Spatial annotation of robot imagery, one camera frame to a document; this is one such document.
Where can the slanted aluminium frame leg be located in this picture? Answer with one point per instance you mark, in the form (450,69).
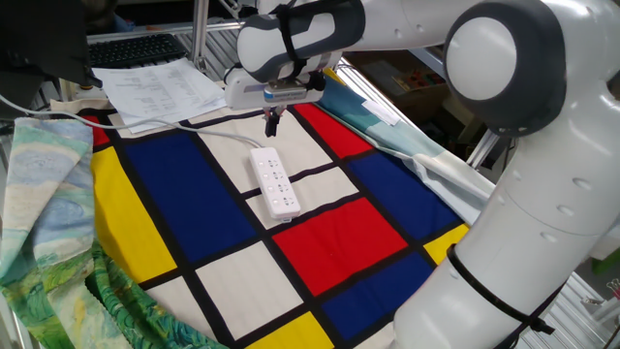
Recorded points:
(482,150)

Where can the aluminium frame rail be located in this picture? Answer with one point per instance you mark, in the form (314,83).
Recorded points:
(160,30)

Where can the green plastic item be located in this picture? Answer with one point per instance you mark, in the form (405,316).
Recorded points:
(608,262)

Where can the teal and white cloth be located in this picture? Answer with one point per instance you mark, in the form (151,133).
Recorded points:
(397,136)

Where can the white paper tag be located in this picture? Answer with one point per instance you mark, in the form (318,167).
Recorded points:
(380,112)

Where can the green painted landscape cloth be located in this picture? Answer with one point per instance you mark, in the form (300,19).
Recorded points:
(48,194)

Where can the colour-block Mondrian tablecloth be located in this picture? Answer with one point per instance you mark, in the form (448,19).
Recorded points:
(189,194)

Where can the black monitor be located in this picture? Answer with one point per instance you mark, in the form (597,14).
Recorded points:
(39,39)

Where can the printed paper sheets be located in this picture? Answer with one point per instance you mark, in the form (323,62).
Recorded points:
(160,92)

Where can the black keyboard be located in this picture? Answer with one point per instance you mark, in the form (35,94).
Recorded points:
(135,49)

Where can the metal gripper mount bracket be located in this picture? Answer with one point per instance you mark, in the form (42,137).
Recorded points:
(288,93)

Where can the upright aluminium frame post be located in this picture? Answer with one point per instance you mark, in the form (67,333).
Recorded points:
(199,34)

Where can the white four-socket power strip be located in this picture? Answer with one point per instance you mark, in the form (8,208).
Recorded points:
(273,184)

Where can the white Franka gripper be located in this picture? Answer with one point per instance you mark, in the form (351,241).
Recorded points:
(242,92)

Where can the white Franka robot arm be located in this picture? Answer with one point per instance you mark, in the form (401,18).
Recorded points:
(533,271)

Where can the brown cardboard box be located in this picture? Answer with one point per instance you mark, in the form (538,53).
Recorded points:
(378,72)

